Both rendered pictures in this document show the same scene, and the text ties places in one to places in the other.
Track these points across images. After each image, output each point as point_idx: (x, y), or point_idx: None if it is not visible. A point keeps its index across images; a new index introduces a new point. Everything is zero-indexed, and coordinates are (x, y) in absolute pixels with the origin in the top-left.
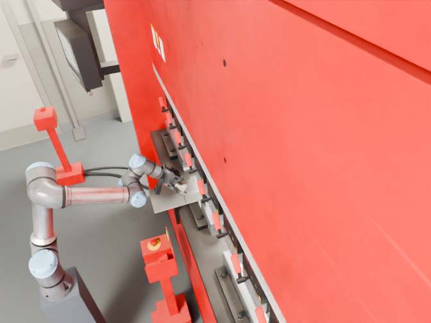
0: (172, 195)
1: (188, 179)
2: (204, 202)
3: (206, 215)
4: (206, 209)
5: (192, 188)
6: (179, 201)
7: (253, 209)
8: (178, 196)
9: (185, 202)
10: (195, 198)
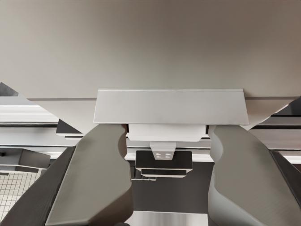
0: (128, 32)
1: (247, 126)
2: (65, 126)
3: (15, 98)
4: (41, 109)
5: (163, 128)
6: (32, 73)
7: None
8: (106, 78)
9: (37, 98)
10: (82, 124)
